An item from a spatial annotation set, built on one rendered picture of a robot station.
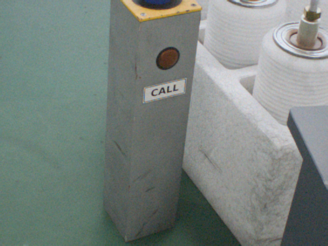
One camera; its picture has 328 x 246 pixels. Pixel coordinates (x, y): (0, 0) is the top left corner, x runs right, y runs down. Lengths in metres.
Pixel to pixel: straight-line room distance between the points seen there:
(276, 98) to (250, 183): 0.10
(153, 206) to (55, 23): 0.53
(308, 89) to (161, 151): 0.18
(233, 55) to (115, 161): 0.20
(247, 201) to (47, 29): 0.57
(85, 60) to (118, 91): 0.42
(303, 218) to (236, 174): 0.24
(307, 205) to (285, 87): 0.22
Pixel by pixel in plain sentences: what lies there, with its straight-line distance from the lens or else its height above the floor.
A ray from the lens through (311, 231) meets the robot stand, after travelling 0.62.
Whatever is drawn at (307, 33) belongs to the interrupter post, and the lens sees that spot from 0.80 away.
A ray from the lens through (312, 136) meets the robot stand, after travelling 0.60.
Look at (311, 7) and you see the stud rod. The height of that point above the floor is 0.30.
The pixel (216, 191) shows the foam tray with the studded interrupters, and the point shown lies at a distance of 0.92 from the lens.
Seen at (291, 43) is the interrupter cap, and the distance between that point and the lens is 0.81.
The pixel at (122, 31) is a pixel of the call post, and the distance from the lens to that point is 0.73.
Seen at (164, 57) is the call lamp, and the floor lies 0.27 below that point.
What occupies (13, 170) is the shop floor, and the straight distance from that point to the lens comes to 0.99.
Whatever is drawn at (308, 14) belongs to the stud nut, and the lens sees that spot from 0.80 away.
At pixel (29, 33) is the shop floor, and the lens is 1.27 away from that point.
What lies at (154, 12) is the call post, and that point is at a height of 0.31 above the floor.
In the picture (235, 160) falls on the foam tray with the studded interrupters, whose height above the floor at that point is 0.11.
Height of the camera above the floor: 0.66
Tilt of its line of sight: 38 degrees down
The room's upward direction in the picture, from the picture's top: 6 degrees clockwise
